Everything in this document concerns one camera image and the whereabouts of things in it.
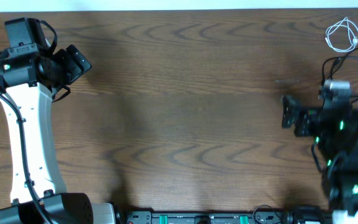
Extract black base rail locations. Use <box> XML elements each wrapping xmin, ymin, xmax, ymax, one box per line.
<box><xmin>116</xmin><ymin>205</ymin><xmax>332</xmax><ymax>224</ymax></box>

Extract white usb cable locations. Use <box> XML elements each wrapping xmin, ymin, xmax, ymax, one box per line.
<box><xmin>324</xmin><ymin>16</ymin><xmax>358</xmax><ymax>53</ymax></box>

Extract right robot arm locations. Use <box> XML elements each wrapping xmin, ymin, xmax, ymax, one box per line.
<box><xmin>282</xmin><ymin>96</ymin><xmax>358</xmax><ymax>223</ymax></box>

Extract black left camera cable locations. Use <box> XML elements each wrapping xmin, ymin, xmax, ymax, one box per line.
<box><xmin>0</xmin><ymin>51</ymin><xmax>54</xmax><ymax>224</ymax></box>

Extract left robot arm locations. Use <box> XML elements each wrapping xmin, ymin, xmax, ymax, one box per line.
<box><xmin>0</xmin><ymin>17</ymin><xmax>117</xmax><ymax>223</ymax></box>

